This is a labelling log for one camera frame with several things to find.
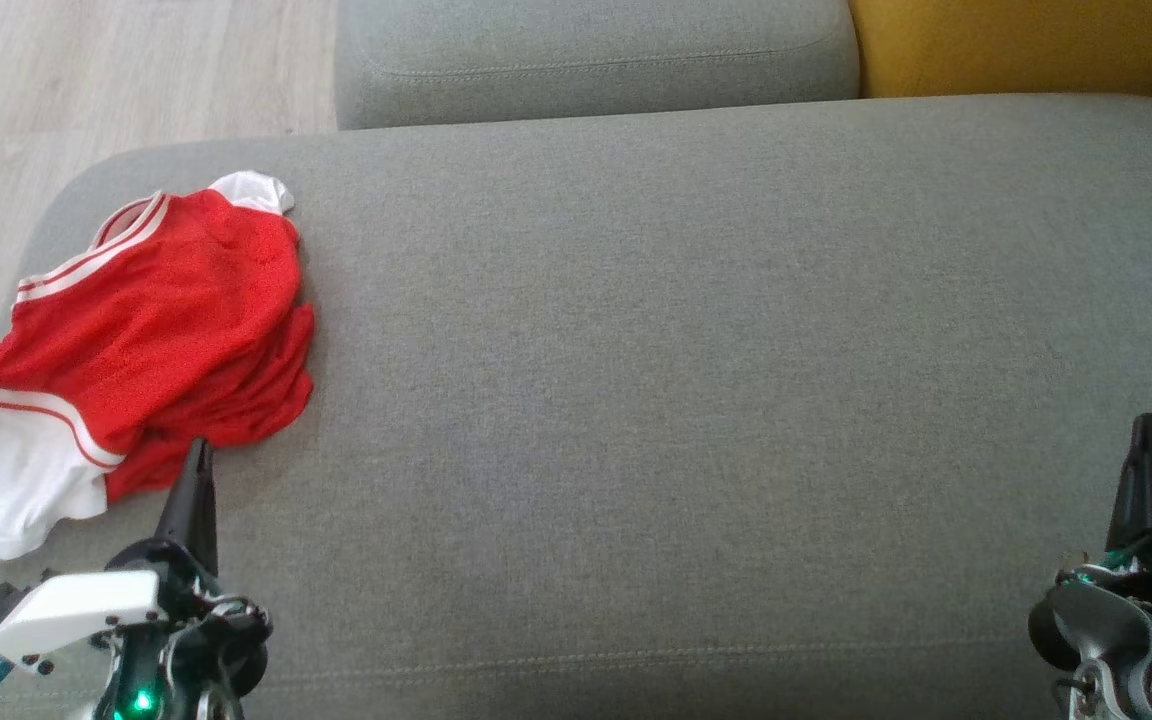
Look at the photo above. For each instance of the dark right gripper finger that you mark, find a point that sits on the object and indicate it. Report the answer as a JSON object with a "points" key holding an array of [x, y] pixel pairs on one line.
{"points": [[1146, 490]]}

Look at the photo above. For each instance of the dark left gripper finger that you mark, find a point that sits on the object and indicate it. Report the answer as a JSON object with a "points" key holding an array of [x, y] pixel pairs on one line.
{"points": [[194, 510]]}

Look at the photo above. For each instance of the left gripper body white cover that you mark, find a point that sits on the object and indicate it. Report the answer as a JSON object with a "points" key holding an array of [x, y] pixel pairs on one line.
{"points": [[76, 610]]}

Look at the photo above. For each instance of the red basketball jersey white trim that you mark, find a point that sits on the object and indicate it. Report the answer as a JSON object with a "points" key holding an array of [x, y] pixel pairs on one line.
{"points": [[26, 480]]}

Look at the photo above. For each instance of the grey sofa seat cushion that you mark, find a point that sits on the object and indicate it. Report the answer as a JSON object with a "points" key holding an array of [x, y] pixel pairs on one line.
{"points": [[696, 380]]}

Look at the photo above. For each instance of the yellow sofa cushion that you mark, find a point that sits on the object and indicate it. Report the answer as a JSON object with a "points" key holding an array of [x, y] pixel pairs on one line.
{"points": [[1016, 45]]}

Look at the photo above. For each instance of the grey sofa back cushion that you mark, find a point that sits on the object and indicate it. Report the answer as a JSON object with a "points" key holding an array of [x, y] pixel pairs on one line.
{"points": [[586, 60]]}

